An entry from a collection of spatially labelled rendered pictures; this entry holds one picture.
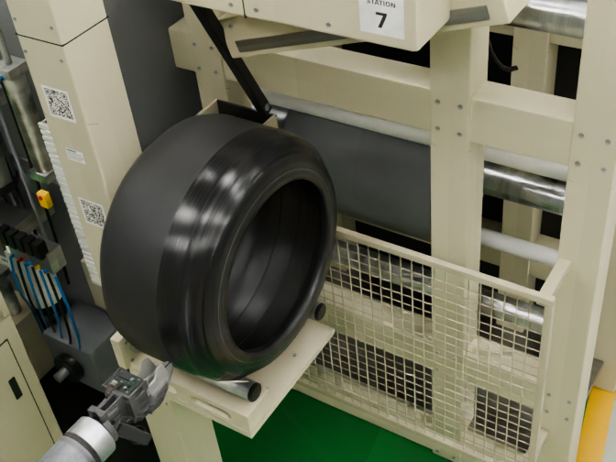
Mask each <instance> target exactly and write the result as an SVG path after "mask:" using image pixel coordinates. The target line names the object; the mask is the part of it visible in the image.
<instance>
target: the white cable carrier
mask: <svg viewBox="0 0 616 462"><path fill-rule="evenodd" d="M38 127H39V128H41V129H40V132H41V134H43V136H42V137H43V139H44V140H45V141H44V143H45V146H47V147H46V149H47V152H49V157H50V158H51V159H50V161H51V163H52V164H53V165H52V167H53V169H54V170H55V171H54V172H55V175H57V176H56V178H57V181H58V182H59V186H60V190H61V191H62V196H63V197H64V202H65V203H66V206H67V208H69V209H68V212H69V214H70V218H71V222H72V224H73V228H74V229H76V230H75V234H76V235H77V239H79V240H78V242H79V244H80V247H81V249H82V253H83V257H84V259H85V263H86V264H87V265H86V266H87V269H88V270H89V273H91V274H90V276H91V278H92V282H93V283H95V284H97V285H99V286H102V285H101V282H100V280H99V277H98V274H97V271H96V268H95V265H94V261H93V258H92V255H91V252H90V249H89V247H88V244H87V241H86V238H85V235H84V232H83V228H82V225H81V222H80V219H79V216H78V214H77V211H76V208H75V205H74V202H73V199H72V195H71V192H70V189H69V186H68V183H67V181H66V178H65V175H64V172H63V169H62V166H61V162H60V159H59V156H58V153H57V150H56V148H55V145H54V142H53V139H52V136H51V133H50V130H49V127H48V124H47V121H46V119H44V120H43V121H41V122H38Z"/></svg>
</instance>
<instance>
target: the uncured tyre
mask: <svg viewBox="0 0 616 462"><path fill-rule="evenodd" d="M336 223H337V207H336V192H335V188H334V184H333V182H332V179H331V177H330V175H329V173H328V170H327V168H326V166H325V164H324V161H323V159H322V157H321V156H320V154H319V153H318V151H317V150H316V149H315V148H314V147H313V146H312V145H311V144H310V143H309V142H307V141H306V140H304V139H303V138H301V137H299V136H297V135H296V134H294V133H292V132H289V131H286V130H282V129H279V128H276V127H272V126H266V125H263V124H260V123H256V122H253V121H249V120H246V119H243V118H239V117H236V116H232V115H226V114H208V115H195V116H192V117H189V118H186V119H184V120H182V121H181V122H179V123H177V124H175V125H174V126H172V127H170V128H169V129H168V130H166V131H165V132H164V133H163V134H161V135H160V136H159V137H158V138H157V139H156V140H155V141H153V142H152V143H151V144H150V145H149V146H148V147H147V148H146V149H145V150H144V151H143V152H142V153H141V154H140V155H139V157H138V158H137V159H136V160H135V162H134V163H133V164H132V166H131V167H130V169H129V170H128V172H127V173H126V175H125V177H124V179H123V180H122V181H121V183H120V185H119V187H118V189H117V191H116V193H115V197H114V199H113V201H112V203H111V206H110V208H109V211H108V214H107V217H106V220H105V224H104V231H103V235H102V241H101V249H100V276H101V283H102V291H103V297H104V305H105V308H106V311H107V313H108V315H109V318H110V320H111V322H112V324H113V325H114V327H115V329H116V330H117V332H118V333H119V334H120V335H121V336H122V337H123V338H124V339H125V340H126V341H127V342H128V343H129V344H130V345H132V346H133V347H134V348H136V349H137V350H139V351H141V352H143V353H145V354H147V355H150V356H152V357H154V358H156V359H159V360H161V361H163V362H166V361H169V362H170V363H172V366H173V367H175V368H177V369H181V370H183V371H185V372H187V373H190V374H192V375H194V376H195V377H197V378H200V379H202V380H211V381H233V380H240V379H242V378H244V377H246V376H248V375H250V374H252V373H254V372H256V371H258V370H260V369H263V368H264V367H266V366H268V364H270V363H271V362H272V361H273V360H275V359H276V358H277V357H278V356H279V355H280V354H281V353H282V352H283V351H284V350H285V349H286V348H287V347H288V346H289V345H290V343H291V342H292V341H293V339H294V338H295V337H296V336H297V335H298V334H299V332H300V331H301V329H302V328H303V326H304V324H305V322H306V321H307V319H308V317H309V315H310V313H311V312H312V310H313V308H314V306H315V303H316V301H317V299H318V297H319V294H320V292H321V290H322V288H323V285H324V283H325V278H326V275H327V272H328V269H329V266H330V262H331V258H332V255H333V250H334V245H335V240H336Z"/></svg>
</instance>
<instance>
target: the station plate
mask: <svg viewBox="0 0 616 462"><path fill-rule="evenodd" d="M358 4H359V20H360V31H365V32H369V33H374V34H379V35H383V36H388V37H392V38H396V39H404V9H403V0H358Z"/></svg>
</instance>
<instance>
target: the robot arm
mask: <svg viewBox="0 0 616 462"><path fill-rule="evenodd" d="M171 375H172V363H170V362H169V361H166V362H163V363H160V364H158V365H157V366H155V365H154V364H153V362H152V361H151V360H150V359H149V358H148V357H147V358H145V359H144V360H143V361H142V362H141V368H140V372H139V374H138V375H137V376H136V375H134V374H132V373H130V372H127V371H125V370H123V369H121V368H119V369H118V370H117V371H116V372H115V373H114V374H113V375H112V376H111V377H110V378H109V379H108V380H107V381H106V382H105V383H104V384H103V385H102V387H103V390H104V395H105V399H104V400H103V401H102V402H101V403H100V404H99V405H98V406H97V407H95V406H93V405H92V406H91V407H90V408H89V409H88V410H87V411H88V413H89V416H88V417H85V416H84V417H81V418H80V419H79V420H78V421H77V422H76V423H75V424H74V425H73V426H72V427H71V428H70V429H69V430H68V431H67V432H66V433H65V434H64V435H63V436H62V437H61V438H60V439H59V440H58V441H57V442H56V443H55V444H54V445H53V446H52V447H51V448H50V449H49V451H48V452H47V453H46V454H45V455H44V456H43V457H42V458H41V459H40V460H39V461H38V462H105V461H106V460H107V458H108V457H109V456H110V455H111V454H112V453H113V452H114V451H115V449H116V443H115V441H116V440H117V439H118V437H122V438H125V439H127V440H129V441H130V442H131V443H132V444H135V445H140V444H142V445H144V446H148V445H149V442H150V440H151V437H152V435H151V434H149V433H147V432H146V430H145V429H144V428H143V427H141V426H132V425H130V424H131V423H132V422H133V423H136V422H137V421H143V418H145V417H146V416H147V415H149V414H152V413H153V412H154V411H155V410H156V409H157V408H158V407H160V405H161V404H162V403H163V401H164V399H165V396H166V394H167V391H168V388H169V385H170V382H171ZM109 380H110V381H109ZM108 381H109V382H108ZM147 391H148V392H147ZM148 394H149V396H148ZM121 421H122V422H125V423H122V422H121Z"/></svg>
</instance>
